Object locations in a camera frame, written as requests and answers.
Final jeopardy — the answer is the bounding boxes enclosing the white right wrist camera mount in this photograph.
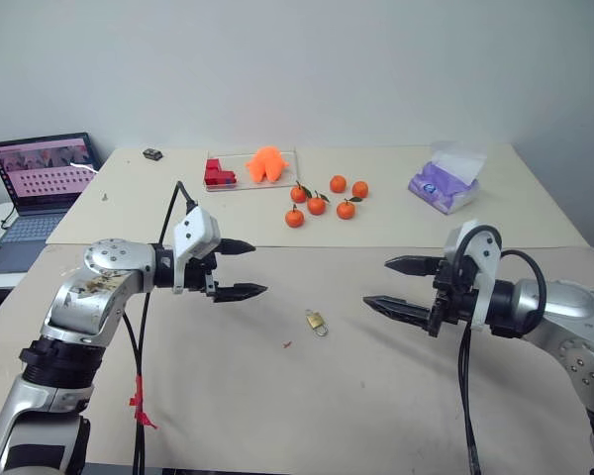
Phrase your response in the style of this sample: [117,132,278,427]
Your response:
[444,219,504,332]

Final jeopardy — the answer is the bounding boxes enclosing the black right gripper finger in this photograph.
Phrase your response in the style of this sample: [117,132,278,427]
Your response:
[361,294,435,332]
[383,254,445,279]

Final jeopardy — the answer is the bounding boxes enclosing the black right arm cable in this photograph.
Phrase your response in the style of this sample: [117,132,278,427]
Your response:
[452,224,548,475]

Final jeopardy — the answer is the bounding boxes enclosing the orange mandarin with leaf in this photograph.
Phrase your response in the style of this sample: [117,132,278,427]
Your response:
[289,180,313,204]
[336,196,364,222]
[306,190,331,217]

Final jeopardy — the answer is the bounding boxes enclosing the purple tissue pack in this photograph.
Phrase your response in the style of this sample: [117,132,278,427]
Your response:
[407,141,489,216]

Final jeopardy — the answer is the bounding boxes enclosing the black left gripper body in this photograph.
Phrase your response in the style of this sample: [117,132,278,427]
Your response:
[182,250,224,301]

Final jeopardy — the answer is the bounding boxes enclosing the orange mandarin with stem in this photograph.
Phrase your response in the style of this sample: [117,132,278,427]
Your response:
[284,204,306,230]

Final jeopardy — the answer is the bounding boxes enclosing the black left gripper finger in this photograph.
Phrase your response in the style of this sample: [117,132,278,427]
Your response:
[219,237,257,257]
[212,282,269,305]

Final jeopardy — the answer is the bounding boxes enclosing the open blue laptop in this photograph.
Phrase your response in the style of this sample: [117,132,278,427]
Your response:
[0,131,103,276]

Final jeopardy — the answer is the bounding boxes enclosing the small brass padlock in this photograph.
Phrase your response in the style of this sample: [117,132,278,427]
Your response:
[304,308,330,338]

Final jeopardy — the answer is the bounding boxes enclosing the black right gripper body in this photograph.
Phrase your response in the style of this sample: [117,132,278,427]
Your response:
[427,256,479,339]

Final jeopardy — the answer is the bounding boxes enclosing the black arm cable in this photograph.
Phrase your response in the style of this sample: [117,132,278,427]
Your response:
[452,224,548,475]
[122,180,199,475]

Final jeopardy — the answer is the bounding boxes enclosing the red building blocks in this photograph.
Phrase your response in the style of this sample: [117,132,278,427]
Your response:
[203,157,238,190]

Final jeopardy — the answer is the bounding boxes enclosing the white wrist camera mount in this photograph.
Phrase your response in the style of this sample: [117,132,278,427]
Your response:
[444,219,504,332]
[171,206,223,296]

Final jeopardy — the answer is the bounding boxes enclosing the clear plastic tray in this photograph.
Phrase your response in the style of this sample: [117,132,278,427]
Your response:
[204,145,299,194]

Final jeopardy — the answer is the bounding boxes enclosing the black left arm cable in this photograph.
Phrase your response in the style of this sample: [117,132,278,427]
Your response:
[122,180,199,475]

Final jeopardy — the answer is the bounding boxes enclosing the orange plush toy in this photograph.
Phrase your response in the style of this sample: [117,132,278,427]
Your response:
[245,144,290,184]

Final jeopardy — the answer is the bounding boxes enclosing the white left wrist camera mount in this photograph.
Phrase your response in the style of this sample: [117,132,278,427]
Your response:
[171,206,223,296]

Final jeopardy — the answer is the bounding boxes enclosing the red tape on cable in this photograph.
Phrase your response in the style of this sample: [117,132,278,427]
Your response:
[128,374,158,430]

